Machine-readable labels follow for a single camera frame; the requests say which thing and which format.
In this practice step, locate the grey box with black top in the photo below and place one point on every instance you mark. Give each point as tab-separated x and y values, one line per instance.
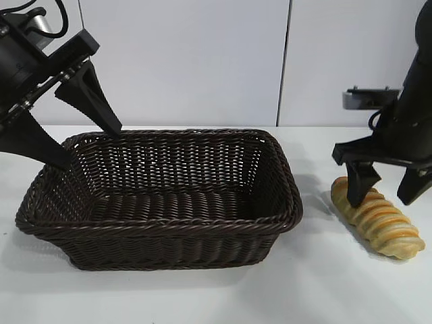
368	100

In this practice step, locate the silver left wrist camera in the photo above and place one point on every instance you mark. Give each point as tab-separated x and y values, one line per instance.
40	25

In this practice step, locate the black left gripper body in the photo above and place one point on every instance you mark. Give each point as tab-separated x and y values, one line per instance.
20	67

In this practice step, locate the long twisted bread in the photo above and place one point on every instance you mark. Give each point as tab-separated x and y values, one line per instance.
388	229

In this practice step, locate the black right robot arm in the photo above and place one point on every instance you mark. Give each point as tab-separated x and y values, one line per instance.
420	67

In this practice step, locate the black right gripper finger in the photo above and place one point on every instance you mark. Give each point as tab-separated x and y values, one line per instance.
416	185
359	182

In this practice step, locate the dark brown wicker basket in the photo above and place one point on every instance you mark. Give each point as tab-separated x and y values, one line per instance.
168	243

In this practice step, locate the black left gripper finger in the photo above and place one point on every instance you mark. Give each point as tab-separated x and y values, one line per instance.
33	141
91	101

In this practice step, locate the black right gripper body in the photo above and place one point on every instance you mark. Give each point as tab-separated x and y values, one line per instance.
401	145

